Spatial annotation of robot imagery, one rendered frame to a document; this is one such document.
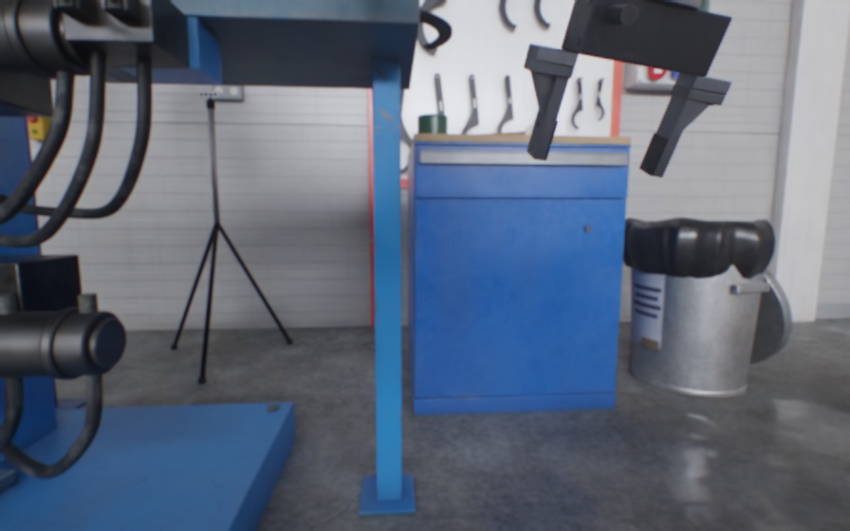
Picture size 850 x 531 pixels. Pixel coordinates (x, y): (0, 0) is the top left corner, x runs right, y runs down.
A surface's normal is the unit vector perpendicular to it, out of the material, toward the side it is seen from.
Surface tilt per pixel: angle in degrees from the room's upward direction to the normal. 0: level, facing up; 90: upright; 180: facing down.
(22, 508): 0
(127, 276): 90
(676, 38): 113
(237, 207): 90
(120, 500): 0
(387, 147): 90
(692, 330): 93
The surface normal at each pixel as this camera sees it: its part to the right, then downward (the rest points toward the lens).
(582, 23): -0.98, -0.10
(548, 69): 0.08, 0.51
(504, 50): 0.07, 0.12
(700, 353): -0.36, 0.17
